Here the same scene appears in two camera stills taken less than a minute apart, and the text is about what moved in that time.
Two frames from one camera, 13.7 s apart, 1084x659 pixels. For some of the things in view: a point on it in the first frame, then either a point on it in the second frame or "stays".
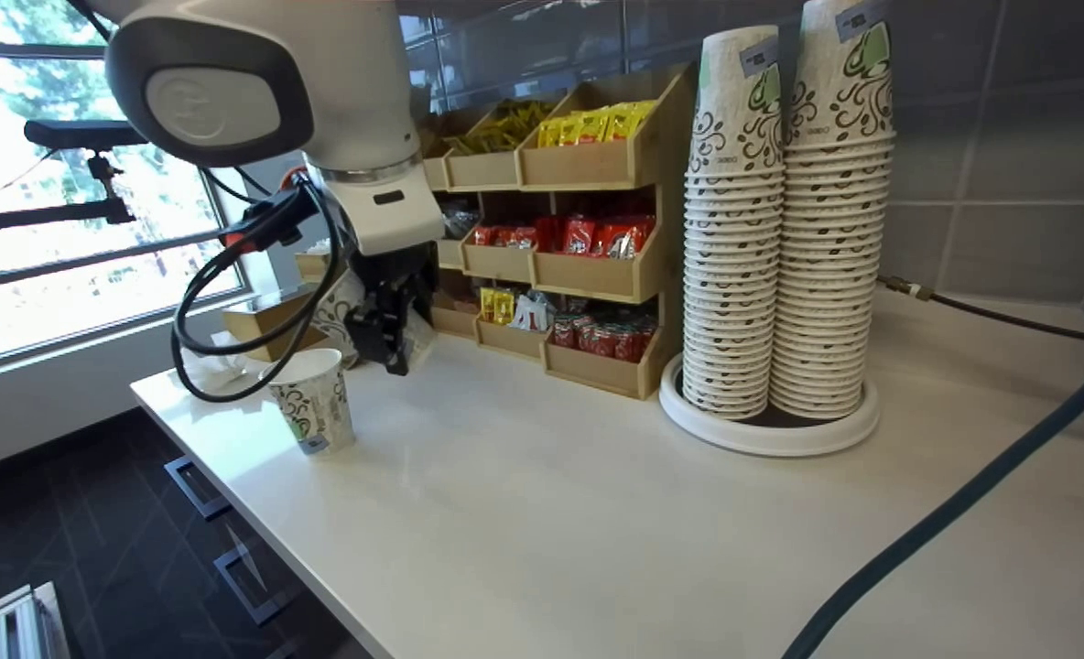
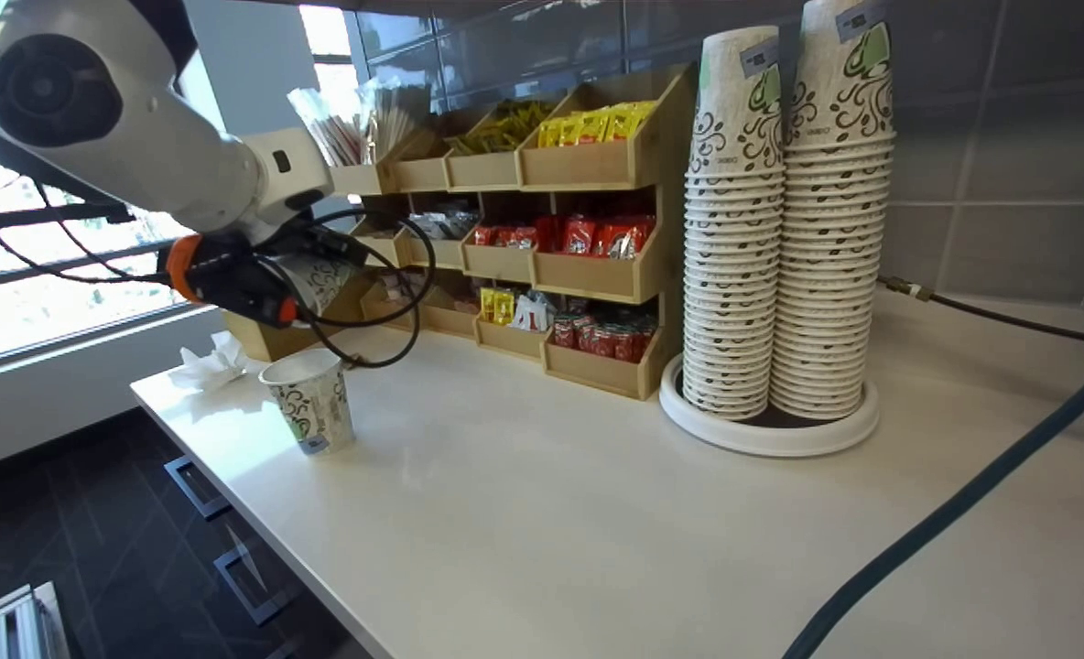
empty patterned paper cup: (312, 396) stays
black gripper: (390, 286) → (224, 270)
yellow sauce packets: (497, 305) stays
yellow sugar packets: (520, 129) stays
